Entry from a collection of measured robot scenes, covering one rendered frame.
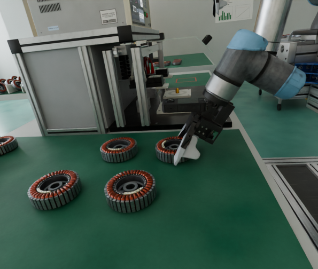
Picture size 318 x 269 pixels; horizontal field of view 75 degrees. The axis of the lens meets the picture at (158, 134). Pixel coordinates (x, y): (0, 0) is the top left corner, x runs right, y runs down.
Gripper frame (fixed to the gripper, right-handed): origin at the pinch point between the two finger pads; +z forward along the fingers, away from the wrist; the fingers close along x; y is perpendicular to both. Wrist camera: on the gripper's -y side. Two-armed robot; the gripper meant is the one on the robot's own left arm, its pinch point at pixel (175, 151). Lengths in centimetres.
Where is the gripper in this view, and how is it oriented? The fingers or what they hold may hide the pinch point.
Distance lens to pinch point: 62.2
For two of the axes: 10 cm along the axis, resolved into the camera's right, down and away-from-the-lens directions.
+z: -4.1, 8.0, 4.5
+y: 9.0, 4.3, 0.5
